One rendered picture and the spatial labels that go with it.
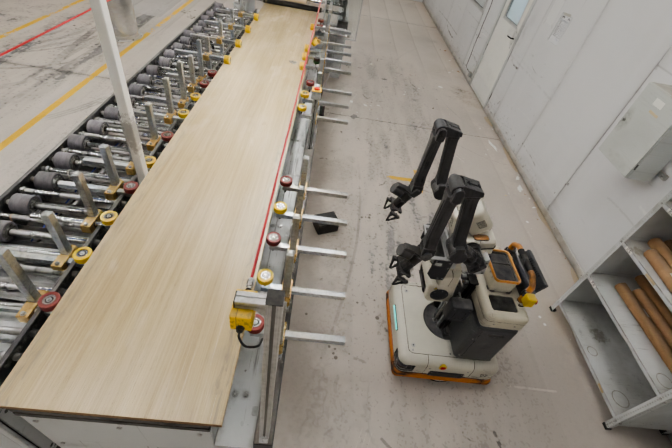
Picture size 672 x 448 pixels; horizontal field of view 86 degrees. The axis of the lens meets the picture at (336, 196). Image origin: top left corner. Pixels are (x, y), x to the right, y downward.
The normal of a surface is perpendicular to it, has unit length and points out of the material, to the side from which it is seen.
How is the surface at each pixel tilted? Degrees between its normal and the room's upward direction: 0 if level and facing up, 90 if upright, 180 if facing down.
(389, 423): 0
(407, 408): 0
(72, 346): 0
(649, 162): 90
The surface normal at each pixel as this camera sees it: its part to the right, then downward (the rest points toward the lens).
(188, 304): 0.15, -0.73
